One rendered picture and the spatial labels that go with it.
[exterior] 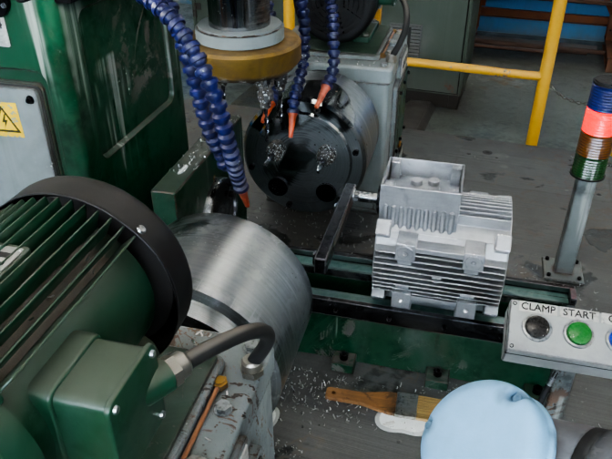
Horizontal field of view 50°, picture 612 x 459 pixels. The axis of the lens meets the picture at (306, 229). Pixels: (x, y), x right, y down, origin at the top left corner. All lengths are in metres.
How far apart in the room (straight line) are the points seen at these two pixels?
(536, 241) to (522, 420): 1.21
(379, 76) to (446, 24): 2.78
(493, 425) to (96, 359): 0.25
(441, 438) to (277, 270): 0.49
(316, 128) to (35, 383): 0.90
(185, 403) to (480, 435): 0.31
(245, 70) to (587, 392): 0.76
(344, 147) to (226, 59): 0.41
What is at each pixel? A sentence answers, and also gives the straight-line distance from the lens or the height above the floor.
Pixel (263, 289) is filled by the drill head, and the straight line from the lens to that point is 0.80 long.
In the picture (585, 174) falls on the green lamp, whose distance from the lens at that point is 1.34.
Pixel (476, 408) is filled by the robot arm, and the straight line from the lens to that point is 0.39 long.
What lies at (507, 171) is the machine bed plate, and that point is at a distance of 1.85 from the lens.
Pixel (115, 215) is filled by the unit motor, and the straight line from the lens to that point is 0.53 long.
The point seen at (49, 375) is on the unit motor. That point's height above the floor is 1.31.
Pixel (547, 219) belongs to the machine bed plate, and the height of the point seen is 0.80.
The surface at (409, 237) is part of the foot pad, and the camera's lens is 1.00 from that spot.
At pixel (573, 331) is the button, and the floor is 1.07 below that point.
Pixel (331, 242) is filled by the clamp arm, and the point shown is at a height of 1.03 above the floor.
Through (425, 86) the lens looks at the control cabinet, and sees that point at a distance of 4.33.
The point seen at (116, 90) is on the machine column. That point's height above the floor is 1.25.
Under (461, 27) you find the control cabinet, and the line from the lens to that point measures 4.20.
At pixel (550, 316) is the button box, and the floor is 1.07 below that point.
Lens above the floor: 1.62
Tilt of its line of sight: 33 degrees down
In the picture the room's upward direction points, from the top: straight up
